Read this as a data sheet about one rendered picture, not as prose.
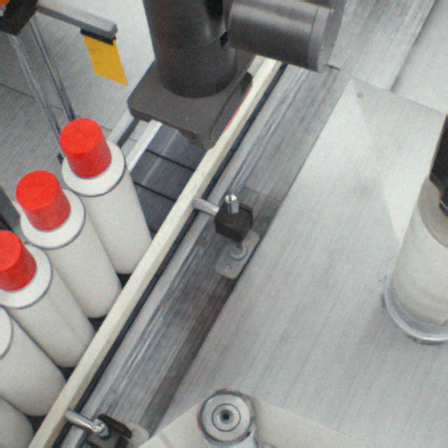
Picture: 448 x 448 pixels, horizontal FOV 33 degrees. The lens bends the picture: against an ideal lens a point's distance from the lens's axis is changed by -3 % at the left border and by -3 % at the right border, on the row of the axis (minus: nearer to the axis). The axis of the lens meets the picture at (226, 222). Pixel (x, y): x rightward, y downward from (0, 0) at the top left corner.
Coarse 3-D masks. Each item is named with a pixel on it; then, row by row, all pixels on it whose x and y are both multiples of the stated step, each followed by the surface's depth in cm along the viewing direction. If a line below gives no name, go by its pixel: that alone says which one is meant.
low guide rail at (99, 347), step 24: (264, 72) 78; (240, 120) 76; (216, 144) 75; (216, 168) 75; (192, 192) 73; (168, 216) 72; (168, 240) 71; (144, 264) 70; (144, 288) 70; (120, 312) 68; (96, 336) 67; (96, 360) 66; (72, 384) 65; (72, 408) 65; (48, 432) 63
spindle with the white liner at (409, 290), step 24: (432, 168) 50; (432, 192) 54; (432, 216) 53; (408, 240) 59; (432, 240) 54; (408, 264) 60; (432, 264) 56; (408, 288) 63; (432, 288) 59; (408, 312) 66; (432, 312) 63; (432, 336) 68
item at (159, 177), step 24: (264, 96) 81; (168, 144) 79; (144, 168) 78; (168, 168) 78; (192, 168) 78; (144, 192) 77; (168, 192) 77; (192, 216) 75; (120, 336) 70; (96, 384) 71
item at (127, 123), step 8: (128, 112) 72; (120, 120) 71; (128, 120) 71; (136, 120) 72; (120, 128) 71; (128, 128) 71; (112, 136) 70; (120, 136) 70; (128, 136) 72; (120, 144) 71
